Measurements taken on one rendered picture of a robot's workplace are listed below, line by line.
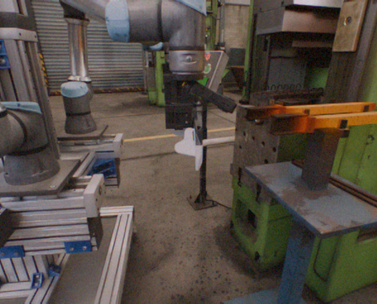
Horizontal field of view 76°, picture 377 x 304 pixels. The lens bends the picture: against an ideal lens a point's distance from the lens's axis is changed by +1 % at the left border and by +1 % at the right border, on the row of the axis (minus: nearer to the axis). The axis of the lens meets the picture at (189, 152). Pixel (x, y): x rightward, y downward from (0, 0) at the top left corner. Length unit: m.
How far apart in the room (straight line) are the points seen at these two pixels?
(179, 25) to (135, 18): 0.08
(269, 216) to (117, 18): 1.13
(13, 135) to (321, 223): 0.82
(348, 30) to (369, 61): 0.14
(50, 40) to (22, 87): 7.97
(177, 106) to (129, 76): 8.52
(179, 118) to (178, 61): 0.12
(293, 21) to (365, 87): 0.42
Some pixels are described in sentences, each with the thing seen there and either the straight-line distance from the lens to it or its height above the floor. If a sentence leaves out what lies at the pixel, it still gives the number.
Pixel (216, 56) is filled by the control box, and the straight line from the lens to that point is 1.66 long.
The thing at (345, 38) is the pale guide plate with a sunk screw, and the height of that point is 1.23.
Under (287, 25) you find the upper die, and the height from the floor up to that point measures 1.30.
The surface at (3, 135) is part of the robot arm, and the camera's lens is 0.73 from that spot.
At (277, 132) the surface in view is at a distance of 0.58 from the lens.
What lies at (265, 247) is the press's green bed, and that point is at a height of 0.18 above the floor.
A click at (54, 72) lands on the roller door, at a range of 9.01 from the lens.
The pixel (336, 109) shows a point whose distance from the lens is 0.83.
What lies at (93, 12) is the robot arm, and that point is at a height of 1.26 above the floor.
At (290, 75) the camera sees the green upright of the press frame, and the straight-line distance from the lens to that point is 1.66.
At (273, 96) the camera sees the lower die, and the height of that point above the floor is 0.99.
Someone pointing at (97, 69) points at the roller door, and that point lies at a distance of 8.94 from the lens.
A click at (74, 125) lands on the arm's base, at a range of 1.28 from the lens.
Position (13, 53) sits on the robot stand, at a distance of 1.04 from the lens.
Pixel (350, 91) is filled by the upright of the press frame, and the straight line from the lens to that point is 1.17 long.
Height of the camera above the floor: 1.17
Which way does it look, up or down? 22 degrees down
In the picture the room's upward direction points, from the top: straight up
